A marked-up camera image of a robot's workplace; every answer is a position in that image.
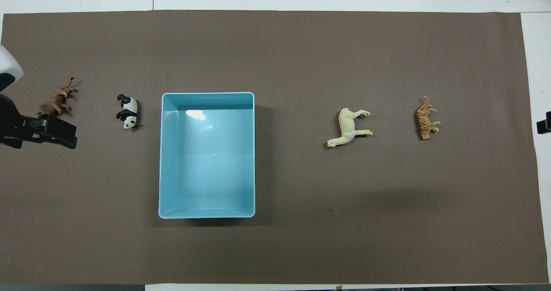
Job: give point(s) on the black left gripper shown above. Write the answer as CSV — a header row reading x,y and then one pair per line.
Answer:
x,y
13,125

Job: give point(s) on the brown lion toy figure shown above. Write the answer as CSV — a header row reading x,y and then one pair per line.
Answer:
x,y
58,99

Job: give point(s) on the black and white panda toy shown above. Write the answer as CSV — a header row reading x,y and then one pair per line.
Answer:
x,y
129,112

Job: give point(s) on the orange striped tiger toy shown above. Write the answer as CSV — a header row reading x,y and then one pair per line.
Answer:
x,y
425,121

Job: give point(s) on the cream llama toy figure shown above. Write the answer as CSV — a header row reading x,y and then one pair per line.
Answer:
x,y
346,129

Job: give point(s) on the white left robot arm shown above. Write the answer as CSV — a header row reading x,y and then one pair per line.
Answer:
x,y
9,65

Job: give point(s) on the light blue plastic storage box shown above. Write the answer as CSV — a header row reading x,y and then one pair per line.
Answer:
x,y
206,166

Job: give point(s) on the brown paper table mat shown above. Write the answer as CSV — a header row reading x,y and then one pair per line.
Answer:
x,y
301,239

